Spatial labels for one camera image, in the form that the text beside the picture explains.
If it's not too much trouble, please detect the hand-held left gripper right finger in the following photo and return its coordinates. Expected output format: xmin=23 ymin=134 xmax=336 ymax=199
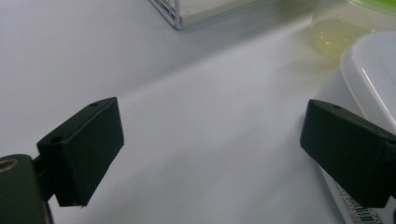
xmin=299 ymin=98 xmax=396 ymax=209

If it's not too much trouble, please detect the green translucent bowl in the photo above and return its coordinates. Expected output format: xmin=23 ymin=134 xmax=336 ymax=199
xmin=306 ymin=0 xmax=396 ymax=62

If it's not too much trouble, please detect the white plastic container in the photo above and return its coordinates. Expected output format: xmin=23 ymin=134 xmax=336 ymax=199
xmin=303 ymin=31 xmax=396 ymax=224

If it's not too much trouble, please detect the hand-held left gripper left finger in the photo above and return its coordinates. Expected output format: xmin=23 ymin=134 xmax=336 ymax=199
xmin=34 ymin=96 xmax=125 ymax=208

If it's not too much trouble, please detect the white wire rack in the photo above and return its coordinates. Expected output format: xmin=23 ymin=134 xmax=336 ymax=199
xmin=148 ymin=0 xmax=275 ymax=31

